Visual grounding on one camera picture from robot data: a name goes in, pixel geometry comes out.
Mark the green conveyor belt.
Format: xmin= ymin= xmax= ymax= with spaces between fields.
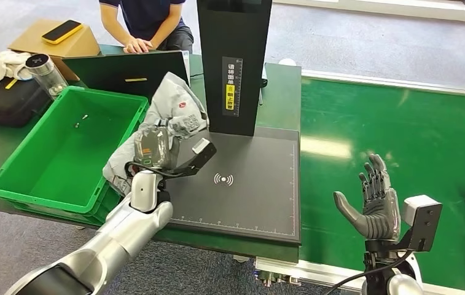
xmin=298 ymin=76 xmax=465 ymax=294

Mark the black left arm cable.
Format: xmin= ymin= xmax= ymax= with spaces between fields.
xmin=124 ymin=161 xmax=189 ymax=181

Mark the green plastic basket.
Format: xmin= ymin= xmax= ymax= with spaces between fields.
xmin=0 ymin=85 xmax=150 ymax=227

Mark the black laptop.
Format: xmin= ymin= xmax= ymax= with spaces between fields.
xmin=61 ymin=50 xmax=190 ymax=101

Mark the white cloth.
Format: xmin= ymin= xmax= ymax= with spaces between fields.
xmin=0 ymin=50 xmax=34 ymax=84

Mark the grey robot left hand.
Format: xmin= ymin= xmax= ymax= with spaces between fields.
xmin=133 ymin=124 xmax=180 ymax=170

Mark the phone in yellow case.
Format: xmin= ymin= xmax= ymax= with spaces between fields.
xmin=41 ymin=19 xmax=83 ymax=45

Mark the white red-printed plastic mailer package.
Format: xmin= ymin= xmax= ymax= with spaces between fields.
xmin=103 ymin=72 xmax=210 ymax=196

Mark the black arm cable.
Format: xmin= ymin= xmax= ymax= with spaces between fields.
xmin=323 ymin=250 xmax=414 ymax=295
xmin=124 ymin=161 xmax=189 ymax=181

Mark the white floor ledge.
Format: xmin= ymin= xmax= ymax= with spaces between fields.
xmin=272 ymin=0 xmax=465 ymax=25

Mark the person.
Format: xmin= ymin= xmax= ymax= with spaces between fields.
xmin=98 ymin=0 xmax=195 ymax=55

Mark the black zip case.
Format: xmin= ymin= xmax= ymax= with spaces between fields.
xmin=0 ymin=75 xmax=52 ymax=128

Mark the person's right hand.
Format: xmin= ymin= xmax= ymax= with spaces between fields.
xmin=123 ymin=37 xmax=154 ymax=55

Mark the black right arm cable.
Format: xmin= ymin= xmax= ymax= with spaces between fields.
xmin=323 ymin=250 xmax=414 ymax=295

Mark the black weighing device with column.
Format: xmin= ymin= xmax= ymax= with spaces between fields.
xmin=163 ymin=0 xmax=302 ymax=245

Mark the clear bottle with black lid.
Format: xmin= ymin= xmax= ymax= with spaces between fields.
xmin=25 ymin=53 xmax=69 ymax=100

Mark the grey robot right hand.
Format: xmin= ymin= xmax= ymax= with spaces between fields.
xmin=333 ymin=153 xmax=402 ymax=241

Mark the aluminium conveyor rail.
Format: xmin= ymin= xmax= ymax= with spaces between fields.
xmin=300 ymin=68 xmax=465 ymax=98
xmin=253 ymin=258 xmax=367 ymax=293

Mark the brown cardboard box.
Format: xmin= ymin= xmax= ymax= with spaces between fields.
xmin=7 ymin=19 xmax=102 ymax=82

